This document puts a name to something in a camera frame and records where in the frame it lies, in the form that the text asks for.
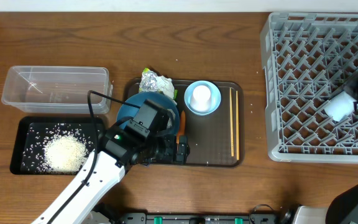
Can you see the orange carrot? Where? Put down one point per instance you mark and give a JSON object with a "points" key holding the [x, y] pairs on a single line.
{"points": [[181, 131]]}

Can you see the white rice pile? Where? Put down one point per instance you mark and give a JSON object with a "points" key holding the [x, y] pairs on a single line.
{"points": [[56, 148]]}

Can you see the crumpled foil snack wrapper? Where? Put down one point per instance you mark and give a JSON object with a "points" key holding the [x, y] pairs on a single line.
{"points": [[152, 82]]}

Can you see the left wooden chopstick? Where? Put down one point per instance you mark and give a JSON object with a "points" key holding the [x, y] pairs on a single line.
{"points": [[231, 122]]}

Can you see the dark blue bowl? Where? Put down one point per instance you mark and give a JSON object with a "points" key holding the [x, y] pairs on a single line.
{"points": [[157, 98]]}

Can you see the light blue small bowl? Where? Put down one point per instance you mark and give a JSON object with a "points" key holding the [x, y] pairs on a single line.
{"points": [[215, 96]]}

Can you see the brown serving tray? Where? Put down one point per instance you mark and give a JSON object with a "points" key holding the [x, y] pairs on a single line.
{"points": [[208, 136]]}

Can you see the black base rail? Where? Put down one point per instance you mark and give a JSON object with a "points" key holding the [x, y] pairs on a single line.
{"points": [[104, 214]]}

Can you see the right wooden chopstick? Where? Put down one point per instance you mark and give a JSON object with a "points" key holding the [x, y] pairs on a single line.
{"points": [[237, 126]]}

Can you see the clear plastic bin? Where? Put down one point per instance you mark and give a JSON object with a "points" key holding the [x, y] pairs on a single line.
{"points": [[54, 89]]}

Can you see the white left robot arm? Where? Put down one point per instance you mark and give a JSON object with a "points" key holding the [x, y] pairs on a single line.
{"points": [[118, 151]]}

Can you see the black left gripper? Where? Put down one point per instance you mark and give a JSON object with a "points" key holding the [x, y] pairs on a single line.
{"points": [[180, 155]]}

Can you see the wooden chopstick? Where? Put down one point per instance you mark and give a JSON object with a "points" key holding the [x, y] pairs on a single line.
{"points": [[237, 126], [231, 122]]}

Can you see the light blue plastic cup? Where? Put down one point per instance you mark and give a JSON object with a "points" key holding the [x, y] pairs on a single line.
{"points": [[340, 106]]}

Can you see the grey dishwasher rack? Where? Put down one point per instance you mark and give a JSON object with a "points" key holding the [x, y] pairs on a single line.
{"points": [[306, 57]]}

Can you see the black waste tray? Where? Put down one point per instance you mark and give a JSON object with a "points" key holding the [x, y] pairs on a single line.
{"points": [[23, 129]]}

